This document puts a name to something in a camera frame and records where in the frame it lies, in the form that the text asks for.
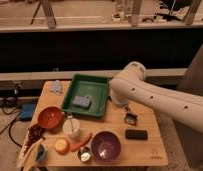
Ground light blue towel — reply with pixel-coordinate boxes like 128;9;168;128
50;80;62;95

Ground dark red grapes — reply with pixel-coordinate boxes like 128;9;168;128
24;124;45;154

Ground wooden table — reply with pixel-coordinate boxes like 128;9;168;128
17;80;170;168

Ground yellow banana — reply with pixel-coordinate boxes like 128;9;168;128
17;138;43;171

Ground red bowl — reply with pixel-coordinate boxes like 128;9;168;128
37;106;63;130

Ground black handled brush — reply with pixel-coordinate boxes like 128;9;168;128
115;105;138;126

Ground yellow round fruit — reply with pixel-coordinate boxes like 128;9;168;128
54;138;69;154

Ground small metal cup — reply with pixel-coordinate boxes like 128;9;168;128
77;146;91;162

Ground white cup with spoon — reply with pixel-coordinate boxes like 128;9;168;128
62;116;80;138

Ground green plastic tray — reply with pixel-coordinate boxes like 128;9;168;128
61;74;109;118

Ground orange carrot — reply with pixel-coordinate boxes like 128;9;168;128
69;133;92;152

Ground black phone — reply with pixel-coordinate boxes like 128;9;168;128
125;129;148;140

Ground purple bowl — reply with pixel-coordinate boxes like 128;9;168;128
91;131;121;163

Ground grey robot base column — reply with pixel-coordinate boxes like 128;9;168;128
174;45;203;168

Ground blue small cup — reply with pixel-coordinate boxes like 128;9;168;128
35;145;47;162

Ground blue box on floor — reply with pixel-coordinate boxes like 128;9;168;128
19;103;36;121

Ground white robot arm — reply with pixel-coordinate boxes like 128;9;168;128
109;61;203;133

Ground black cable on floor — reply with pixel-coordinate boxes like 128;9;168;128
0;96;23;148

